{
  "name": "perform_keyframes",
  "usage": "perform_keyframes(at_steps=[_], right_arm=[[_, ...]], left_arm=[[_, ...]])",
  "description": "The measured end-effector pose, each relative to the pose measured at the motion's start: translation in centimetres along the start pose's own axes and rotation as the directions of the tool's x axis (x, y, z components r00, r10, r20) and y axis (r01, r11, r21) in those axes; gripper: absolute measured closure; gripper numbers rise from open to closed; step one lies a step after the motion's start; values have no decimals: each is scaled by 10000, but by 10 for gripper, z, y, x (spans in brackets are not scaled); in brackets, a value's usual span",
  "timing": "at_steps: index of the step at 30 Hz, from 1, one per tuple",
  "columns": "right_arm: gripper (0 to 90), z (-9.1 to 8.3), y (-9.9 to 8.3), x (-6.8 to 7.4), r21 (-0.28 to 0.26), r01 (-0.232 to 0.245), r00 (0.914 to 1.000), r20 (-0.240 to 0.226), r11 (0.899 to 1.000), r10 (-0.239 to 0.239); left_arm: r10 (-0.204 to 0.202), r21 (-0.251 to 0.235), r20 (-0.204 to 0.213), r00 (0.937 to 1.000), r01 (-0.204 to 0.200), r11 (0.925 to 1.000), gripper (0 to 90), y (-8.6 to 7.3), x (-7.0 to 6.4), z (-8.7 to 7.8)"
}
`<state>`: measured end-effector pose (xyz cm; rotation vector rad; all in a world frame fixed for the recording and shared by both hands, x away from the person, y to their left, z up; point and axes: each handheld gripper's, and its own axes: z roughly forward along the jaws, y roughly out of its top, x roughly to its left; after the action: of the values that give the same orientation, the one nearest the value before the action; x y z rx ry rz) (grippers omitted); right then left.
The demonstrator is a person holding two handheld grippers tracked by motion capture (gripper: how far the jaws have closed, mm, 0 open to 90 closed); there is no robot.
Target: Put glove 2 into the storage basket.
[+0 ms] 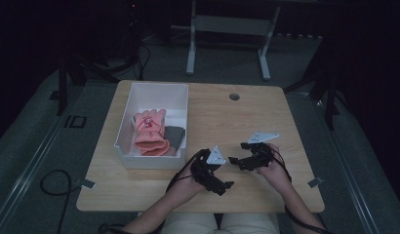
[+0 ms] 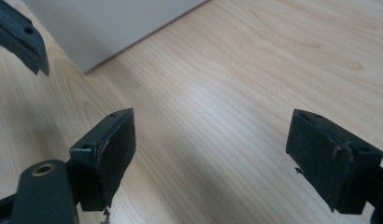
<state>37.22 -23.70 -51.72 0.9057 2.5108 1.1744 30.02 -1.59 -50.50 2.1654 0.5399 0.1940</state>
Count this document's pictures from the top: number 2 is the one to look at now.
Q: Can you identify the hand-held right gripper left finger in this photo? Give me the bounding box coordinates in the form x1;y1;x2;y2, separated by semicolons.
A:
68;107;137;213

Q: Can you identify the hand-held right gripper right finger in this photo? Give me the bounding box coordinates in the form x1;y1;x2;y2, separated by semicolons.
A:
285;108;383;216

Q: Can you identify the white storage box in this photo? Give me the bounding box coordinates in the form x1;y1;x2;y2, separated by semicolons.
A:
22;0;210;75

